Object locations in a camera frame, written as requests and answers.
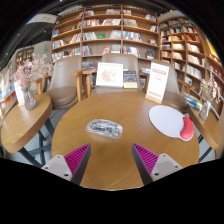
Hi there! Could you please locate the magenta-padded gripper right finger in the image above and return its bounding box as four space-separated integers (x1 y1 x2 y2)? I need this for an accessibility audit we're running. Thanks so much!
131 143 184 186

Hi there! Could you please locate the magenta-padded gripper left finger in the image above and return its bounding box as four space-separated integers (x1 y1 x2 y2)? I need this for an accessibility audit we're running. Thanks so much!
41 143 92 186

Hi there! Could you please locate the transparent computer mouse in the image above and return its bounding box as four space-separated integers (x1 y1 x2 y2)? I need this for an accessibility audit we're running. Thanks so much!
85 118 124 139

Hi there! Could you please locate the white mouse pad red rest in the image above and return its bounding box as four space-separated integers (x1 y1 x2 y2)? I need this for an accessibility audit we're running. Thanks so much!
148 104 195 142

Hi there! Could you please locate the round wooden side table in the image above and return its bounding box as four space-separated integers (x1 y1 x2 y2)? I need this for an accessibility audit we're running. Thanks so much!
0 93 54 168
188 104 224 164

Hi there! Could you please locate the beige chair with wooden arms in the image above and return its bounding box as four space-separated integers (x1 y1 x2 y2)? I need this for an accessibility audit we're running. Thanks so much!
81 53 151 98
32 54 84 110
143 59 195 114

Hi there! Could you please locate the blue and yellow book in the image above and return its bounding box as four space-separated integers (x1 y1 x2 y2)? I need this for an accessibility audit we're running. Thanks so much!
181 91 204 111

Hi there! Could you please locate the glass vase with pink flowers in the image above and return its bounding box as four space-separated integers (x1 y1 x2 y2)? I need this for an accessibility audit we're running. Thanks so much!
13 54 54 112

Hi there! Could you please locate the white sign on wooden stand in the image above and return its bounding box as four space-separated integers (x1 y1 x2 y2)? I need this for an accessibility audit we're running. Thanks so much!
144 61 170 105

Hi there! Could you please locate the dark book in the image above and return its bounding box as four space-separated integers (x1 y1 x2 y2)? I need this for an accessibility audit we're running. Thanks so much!
122 70 139 90

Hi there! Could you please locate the small white card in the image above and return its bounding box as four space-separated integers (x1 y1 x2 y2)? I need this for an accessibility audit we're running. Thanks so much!
13 89 26 107

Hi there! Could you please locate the stack of pale books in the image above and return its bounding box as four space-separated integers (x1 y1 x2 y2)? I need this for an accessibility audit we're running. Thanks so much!
139 67 152 75

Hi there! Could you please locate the white framed red print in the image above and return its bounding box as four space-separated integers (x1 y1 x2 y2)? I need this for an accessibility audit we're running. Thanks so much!
95 61 125 89

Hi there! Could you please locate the colourful display shelf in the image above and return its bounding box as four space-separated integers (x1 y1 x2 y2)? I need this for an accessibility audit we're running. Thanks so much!
0 66 18 108

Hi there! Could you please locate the distant wooden bookshelf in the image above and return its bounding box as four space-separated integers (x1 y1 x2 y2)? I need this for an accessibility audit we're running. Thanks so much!
14 46 35 68

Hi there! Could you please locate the curved wooden bookshelf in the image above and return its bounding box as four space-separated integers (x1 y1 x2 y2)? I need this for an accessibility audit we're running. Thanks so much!
158 14 224 118

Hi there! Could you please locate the wide wooden bookshelf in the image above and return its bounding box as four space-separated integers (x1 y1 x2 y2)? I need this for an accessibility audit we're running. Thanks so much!
49 4 160 65

